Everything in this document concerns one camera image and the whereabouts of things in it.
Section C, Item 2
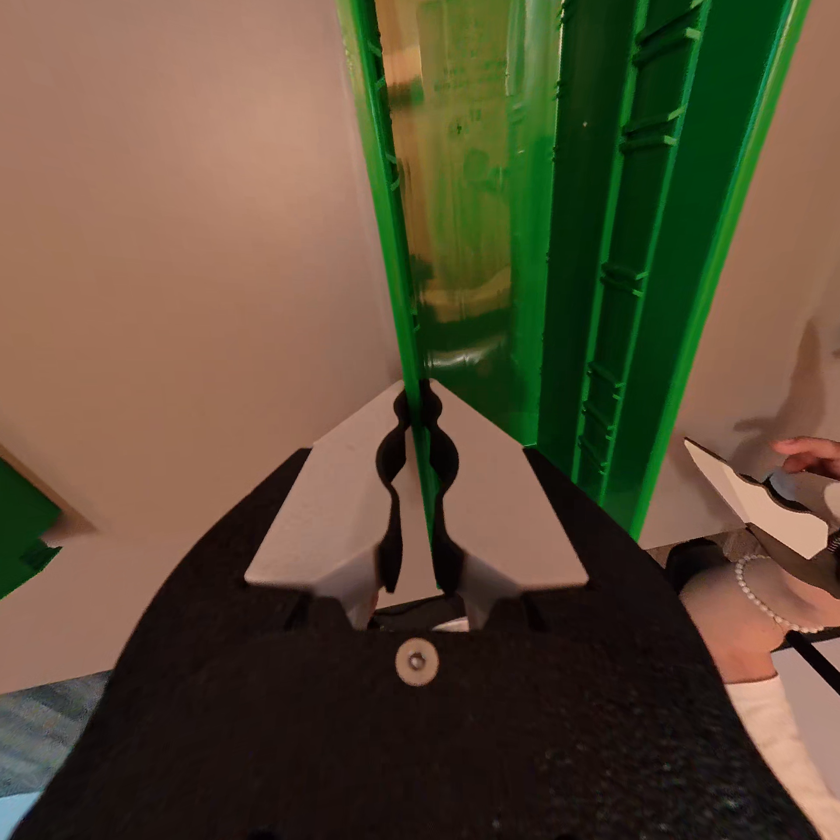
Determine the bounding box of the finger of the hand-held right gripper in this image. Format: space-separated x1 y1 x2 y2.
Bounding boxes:
684 436 830 560

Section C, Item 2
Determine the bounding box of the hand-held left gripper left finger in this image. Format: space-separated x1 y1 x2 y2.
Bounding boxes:
243 379 421 627

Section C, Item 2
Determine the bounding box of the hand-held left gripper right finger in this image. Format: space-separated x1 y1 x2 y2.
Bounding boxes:
420 378 590 629

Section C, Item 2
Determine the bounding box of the green plastic bin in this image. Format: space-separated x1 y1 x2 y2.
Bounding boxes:
0 457 64 599
333 0 813 542

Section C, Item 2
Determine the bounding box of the person's right forearm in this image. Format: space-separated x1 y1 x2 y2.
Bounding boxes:
679 554 840 837

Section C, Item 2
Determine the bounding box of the grey desk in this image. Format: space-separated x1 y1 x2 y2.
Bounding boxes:
0 0 840 697

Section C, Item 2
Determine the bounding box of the person's right hand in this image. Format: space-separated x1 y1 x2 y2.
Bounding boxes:
771 438 840 481

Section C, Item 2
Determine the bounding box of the pearl bracelet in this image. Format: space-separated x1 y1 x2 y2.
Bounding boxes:
735 554 821 634

